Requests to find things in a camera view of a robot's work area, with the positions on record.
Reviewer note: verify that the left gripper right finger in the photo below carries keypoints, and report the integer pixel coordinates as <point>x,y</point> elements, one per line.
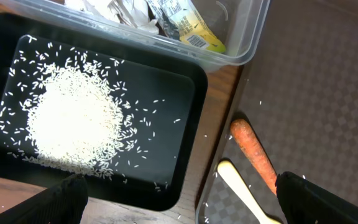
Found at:
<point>304,202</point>

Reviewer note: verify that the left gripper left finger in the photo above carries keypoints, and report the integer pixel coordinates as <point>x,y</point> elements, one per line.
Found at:
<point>63,203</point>

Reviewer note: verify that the yellow plastic spoon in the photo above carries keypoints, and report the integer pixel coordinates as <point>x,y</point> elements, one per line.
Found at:
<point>233,179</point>

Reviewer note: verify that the orange carrot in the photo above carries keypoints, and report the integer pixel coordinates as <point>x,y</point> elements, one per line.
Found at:
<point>249,144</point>

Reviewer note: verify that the pile of rice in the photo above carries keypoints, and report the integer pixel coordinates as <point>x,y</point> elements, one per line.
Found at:
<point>79,111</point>

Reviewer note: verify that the white tissue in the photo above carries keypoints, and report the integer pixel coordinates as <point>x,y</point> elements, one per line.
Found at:
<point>134,13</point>

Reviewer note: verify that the black waste tray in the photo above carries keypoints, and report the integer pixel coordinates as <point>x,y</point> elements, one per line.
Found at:
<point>134,192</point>

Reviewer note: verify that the dark brown serving tray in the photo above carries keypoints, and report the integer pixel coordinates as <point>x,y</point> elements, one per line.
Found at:
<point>300,93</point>

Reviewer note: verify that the clear plastic bin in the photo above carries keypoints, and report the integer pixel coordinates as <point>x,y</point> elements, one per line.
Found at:
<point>237,24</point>

